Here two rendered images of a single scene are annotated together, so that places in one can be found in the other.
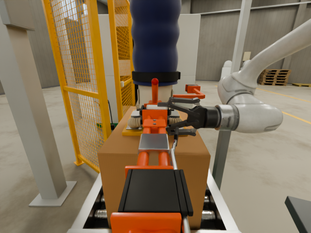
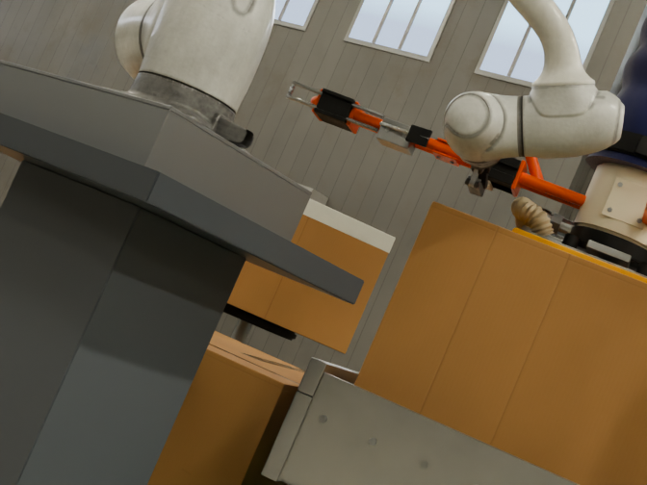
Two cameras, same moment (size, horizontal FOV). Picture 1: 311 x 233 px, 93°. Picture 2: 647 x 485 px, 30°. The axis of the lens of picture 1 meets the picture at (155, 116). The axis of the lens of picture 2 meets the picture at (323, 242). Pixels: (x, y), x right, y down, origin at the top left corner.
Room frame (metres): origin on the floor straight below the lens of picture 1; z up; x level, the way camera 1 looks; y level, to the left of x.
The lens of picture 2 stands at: (0.82, -2.30, 0.65)
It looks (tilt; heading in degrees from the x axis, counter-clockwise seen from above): 4 degrees up; 104
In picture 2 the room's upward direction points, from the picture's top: 23 degrees clockwise
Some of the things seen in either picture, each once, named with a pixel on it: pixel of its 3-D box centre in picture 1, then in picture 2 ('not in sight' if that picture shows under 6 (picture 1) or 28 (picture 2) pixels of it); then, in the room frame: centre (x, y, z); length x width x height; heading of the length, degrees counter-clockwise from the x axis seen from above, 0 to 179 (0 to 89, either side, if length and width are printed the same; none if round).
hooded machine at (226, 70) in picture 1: (227, 71); not in sight; (10.11, -4.72, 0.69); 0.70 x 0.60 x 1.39; 69
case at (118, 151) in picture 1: (156, 153); (554, 377); (0.74, 0.00, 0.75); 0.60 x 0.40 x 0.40; 178
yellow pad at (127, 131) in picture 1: (137, 117); not in sight; (0.75, 0.10, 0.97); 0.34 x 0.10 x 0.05; 0
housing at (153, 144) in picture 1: (153, 149); (398, 137); (0.28, 0.00, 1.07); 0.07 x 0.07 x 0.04; 0
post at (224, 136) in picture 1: (219, 163); not in sight; (0.97, -0.50, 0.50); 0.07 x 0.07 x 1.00; 89
